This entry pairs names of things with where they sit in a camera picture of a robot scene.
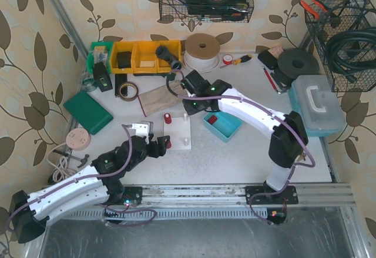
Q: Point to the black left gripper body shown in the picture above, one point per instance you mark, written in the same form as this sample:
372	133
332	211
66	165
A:
156	147

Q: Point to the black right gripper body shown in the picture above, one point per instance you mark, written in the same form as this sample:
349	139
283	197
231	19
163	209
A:
193	110

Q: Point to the teal spring tray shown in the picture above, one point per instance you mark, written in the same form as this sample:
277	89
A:
225	127

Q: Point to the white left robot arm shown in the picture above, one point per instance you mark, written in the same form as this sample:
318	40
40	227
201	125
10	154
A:
96	184

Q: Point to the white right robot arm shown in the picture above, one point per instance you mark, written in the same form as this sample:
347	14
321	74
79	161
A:
286	131

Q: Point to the beige work glove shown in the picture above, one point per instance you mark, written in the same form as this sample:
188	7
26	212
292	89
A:
157	100

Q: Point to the red white tape roll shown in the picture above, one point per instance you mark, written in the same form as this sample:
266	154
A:
227	59

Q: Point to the yellow bin right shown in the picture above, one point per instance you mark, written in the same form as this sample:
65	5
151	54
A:
175	48

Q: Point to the yellow bin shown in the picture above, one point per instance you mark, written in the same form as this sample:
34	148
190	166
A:
175	48
120	47
144	57

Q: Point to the grey pipe fitting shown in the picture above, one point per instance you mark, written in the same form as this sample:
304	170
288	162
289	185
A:
164	54

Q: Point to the brown packing tape roll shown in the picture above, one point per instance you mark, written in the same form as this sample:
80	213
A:
128	91

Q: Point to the yellow bin middle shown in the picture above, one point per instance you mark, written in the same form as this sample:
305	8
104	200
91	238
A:
144	57

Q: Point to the yellow black screwdriver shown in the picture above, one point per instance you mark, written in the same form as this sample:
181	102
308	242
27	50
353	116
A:
237	61

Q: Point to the small claw hammer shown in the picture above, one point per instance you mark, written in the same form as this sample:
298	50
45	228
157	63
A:
82	161

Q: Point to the black box in bin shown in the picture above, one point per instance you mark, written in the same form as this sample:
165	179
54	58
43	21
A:
124	59

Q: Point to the green notebook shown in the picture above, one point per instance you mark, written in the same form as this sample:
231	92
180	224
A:
88	112

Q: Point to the black block with sponge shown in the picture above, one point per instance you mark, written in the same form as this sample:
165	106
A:
269	57

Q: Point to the yellow bin left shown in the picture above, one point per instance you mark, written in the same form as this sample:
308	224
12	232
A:
120	47

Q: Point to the black meter device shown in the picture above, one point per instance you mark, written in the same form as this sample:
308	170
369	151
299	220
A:
101	77

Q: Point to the glass jar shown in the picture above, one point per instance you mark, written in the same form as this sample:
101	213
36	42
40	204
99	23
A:
88	83

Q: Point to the green storage bin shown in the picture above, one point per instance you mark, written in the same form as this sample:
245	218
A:
99	52

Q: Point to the teal clear toolbox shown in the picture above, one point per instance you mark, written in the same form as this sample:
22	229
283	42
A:
312	98

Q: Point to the white peg base plate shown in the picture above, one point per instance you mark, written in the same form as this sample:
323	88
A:
180	132

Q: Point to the white cable spool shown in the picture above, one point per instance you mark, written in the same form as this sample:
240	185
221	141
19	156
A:
201	53

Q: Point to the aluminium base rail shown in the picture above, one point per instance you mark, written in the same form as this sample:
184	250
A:
169	202

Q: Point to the red handled hex key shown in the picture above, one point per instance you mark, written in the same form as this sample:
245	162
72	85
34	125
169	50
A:
278	87

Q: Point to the orange handled pliers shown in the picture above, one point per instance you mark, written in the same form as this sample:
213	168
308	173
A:
310	8

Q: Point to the right wire basket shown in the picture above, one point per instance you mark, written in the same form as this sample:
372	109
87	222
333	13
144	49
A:
345	41

